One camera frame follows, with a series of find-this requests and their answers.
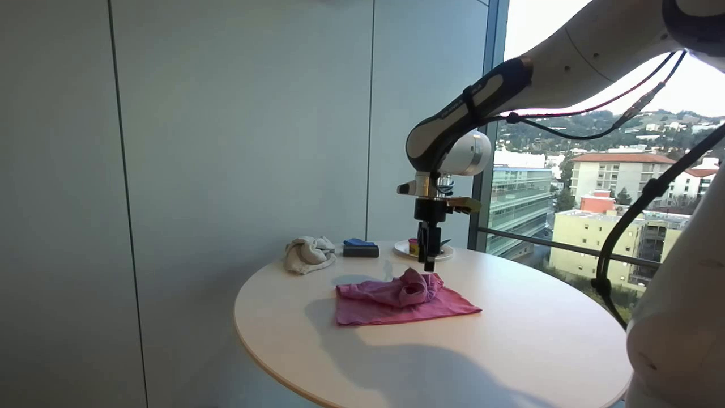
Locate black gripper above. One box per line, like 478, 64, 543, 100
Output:
413, 196, 454, 274

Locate pink shirt with orange print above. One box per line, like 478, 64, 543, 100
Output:
333, 265, 484, 329

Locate white plate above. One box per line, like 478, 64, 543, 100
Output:
389, 238, 457, 265

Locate flat black block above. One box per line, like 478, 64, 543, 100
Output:
339, 239, 383, 260

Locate metal balcony railing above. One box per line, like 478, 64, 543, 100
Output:
475, 223, 669, 268

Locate crumpled white cloth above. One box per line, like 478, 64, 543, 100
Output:
281, 232, 339, 276

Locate yellow building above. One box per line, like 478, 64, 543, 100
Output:
549, 205, 696, 294

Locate white building with red roof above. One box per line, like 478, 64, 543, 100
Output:
568, 150, 678, 210

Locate gold wrist camera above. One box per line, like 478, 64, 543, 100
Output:
396, 170, 483, 217

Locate thick black cable hose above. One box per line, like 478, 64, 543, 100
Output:
590, 121, 725, 331

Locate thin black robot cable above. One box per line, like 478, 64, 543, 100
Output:
502, 47, 690, 142

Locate blue window frame post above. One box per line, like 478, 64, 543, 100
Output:
465, 0, 511, 254

